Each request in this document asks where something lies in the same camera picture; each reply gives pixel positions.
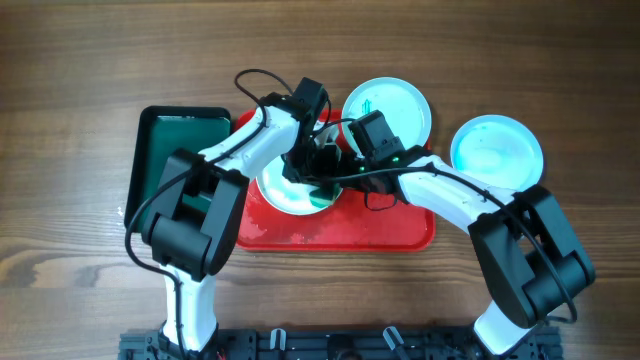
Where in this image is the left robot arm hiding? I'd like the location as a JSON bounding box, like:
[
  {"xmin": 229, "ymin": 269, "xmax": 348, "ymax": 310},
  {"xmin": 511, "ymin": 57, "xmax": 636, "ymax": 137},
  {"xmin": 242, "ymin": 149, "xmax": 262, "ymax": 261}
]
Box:
[{"xmin": 133, "ymin": 78, "xmax": 329, "ymax": 359}]

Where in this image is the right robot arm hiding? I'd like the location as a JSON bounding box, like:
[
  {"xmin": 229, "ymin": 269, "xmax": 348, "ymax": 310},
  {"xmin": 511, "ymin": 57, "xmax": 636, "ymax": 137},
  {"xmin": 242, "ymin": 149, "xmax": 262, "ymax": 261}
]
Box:
[{"xmin": 341, "ymin": 111, "xmax": 596, "ymax": 356}]

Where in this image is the green yellow sponge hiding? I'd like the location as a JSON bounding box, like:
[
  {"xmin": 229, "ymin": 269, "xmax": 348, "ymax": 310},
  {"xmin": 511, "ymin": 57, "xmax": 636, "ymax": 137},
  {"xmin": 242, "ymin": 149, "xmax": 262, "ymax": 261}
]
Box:
[{"xmin": 309, "ymin": 184, "xmax": 339, "ymax": 208}]

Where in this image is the dark green tray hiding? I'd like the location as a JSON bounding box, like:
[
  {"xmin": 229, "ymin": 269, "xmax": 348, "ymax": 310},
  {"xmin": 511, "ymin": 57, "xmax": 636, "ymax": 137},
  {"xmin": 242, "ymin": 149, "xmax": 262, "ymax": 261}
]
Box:
[{"xmin": 124, "ymin": 106, "xmax": 232, "ymax": 226}]

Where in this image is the white plate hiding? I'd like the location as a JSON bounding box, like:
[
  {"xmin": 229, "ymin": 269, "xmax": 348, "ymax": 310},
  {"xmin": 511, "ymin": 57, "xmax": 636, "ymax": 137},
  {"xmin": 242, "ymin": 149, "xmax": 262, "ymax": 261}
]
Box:
[
  {"xmin": 342, "ymin": 77, "xmax": 432, "ymax": 149},
  {"xmin": 450, "ymin": 114, "xmax": 544, "ymax": 191},
  {"xmin": 256, "ymin": 157, "xmax": 343, "ymax": 216}
]

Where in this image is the red plastic tray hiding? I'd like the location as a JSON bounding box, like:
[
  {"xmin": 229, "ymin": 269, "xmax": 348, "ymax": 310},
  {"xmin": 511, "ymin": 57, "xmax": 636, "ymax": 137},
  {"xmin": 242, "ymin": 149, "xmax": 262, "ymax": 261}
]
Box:
[{"xmin": 234, "ymin": 108, "xmax": 437, "ymax": 253}]

